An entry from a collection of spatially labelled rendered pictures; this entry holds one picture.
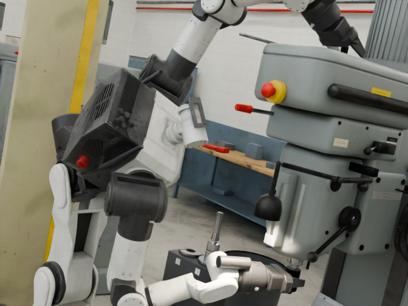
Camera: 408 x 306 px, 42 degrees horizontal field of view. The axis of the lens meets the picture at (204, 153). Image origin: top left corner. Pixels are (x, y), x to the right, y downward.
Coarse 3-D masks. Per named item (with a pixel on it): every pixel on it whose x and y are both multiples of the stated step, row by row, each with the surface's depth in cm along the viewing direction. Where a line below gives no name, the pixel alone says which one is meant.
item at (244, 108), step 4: (236, 104) 143; (240, 104) 144; (244, 104) 145; (236, 108) 143; (240, 108) 143; (244, 108) 144; (248, 108) 145; (252, 108) 146; (248, 112) 146; (256, 112) 148; (260, 112) 149; (264, 112) 149; (268, 112) 150; (272, 112) 151
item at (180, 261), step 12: (168, 252) 198; (180, 252) 196; (192, 252) 200; (168, 264) 198; (180, 264) 194; (192, 264) 190; (204, 264) 188; (168, 276) 197; (204, 276) 186; (192, 300) 189
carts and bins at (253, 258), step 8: (240, 256) 383; (248, 256) 384; (256, 256) 384; (264, 256) 383; (264, 264) 382; (280, 264) 373; (232, 296) 346; (240, 296) 343; (248, 296) 342; (256, 296) 341; (264, 296) 343; (272, 296) 346; (224, 304) 350; (232, 304) 346; (240, 304) 343; (248, 304) 342; (256, 304) 343; (264, 304) 344; (272, 304) 349
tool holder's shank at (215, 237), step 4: (220, 212) 190; (216, 216) 190; (220, 216) 189; (216, 220) 189; (220, 220) 189; (216, 224) 189; (220, 224) 190; (216, 228) 189; (216, 232) 190; (212, 236) 190; (216, 236) 190; (212, 240) 190; (216, 240) 190
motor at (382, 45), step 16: (384, 0) 159; (400, 0) 155; (384, 16) 158; (400, 16) 155; (384, 32) 157; (400, 32) 154; (368, 48) 163; (384, 48) 157; (400, 48) 155; (384, 64) 157; (400, 64) 155
